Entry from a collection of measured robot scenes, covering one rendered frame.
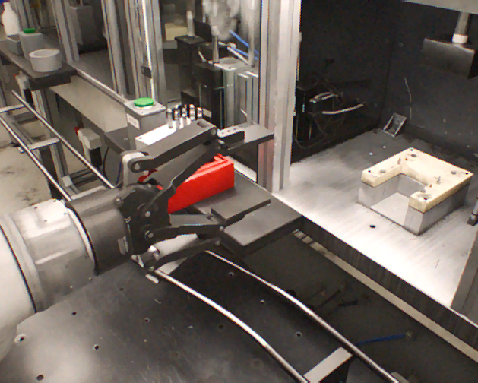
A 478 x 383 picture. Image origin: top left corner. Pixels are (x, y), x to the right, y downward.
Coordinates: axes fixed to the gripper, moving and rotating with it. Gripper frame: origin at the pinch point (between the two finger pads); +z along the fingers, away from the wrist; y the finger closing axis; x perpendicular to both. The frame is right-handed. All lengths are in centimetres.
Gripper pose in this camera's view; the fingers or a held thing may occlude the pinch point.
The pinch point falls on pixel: (247, 171)
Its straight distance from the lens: 53.1
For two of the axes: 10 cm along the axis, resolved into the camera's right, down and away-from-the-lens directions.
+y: 0.0, -8.4, -5.5
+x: -6.2, -4.3, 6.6
